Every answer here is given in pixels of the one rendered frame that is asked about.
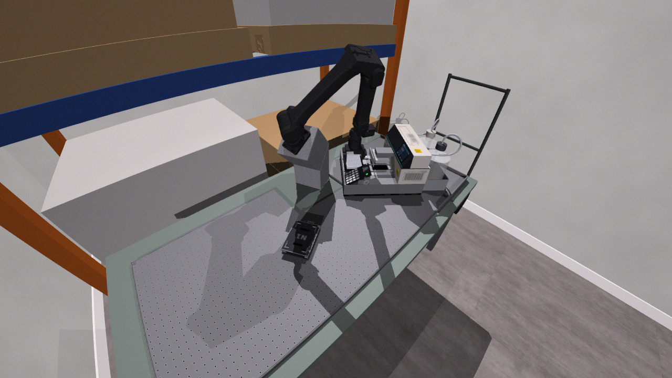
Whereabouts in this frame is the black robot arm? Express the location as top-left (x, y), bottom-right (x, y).
top-left (276, 44), bottom-right (385, 155)

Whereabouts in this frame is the clear bottle with grey cap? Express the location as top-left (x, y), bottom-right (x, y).
top-left (420, 129), bottom-right (437, 150)

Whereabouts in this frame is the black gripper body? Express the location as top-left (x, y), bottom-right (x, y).
top-left (342, 138), bottom-right (367, 154)

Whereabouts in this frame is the white multiwell plate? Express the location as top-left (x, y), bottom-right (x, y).
top-left (346, 154), bottom-right (362, 169)

